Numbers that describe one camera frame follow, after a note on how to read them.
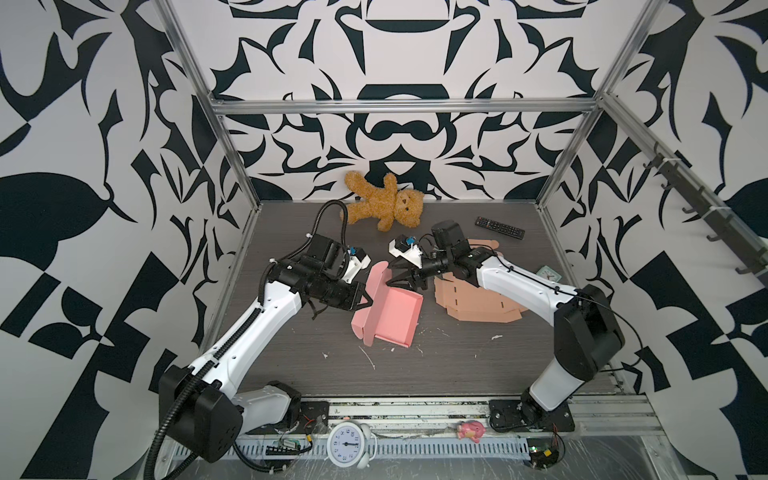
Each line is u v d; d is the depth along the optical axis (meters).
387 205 1.11
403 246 0.69
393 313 0.89
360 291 0.65
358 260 0.70
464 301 0.93
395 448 0.71
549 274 0.99
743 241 0.54
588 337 0.46
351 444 0.69
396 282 0.74
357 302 0.65
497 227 1.11
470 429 0.70
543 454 0.71
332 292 0.63
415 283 0.73
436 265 0.71
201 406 0.38
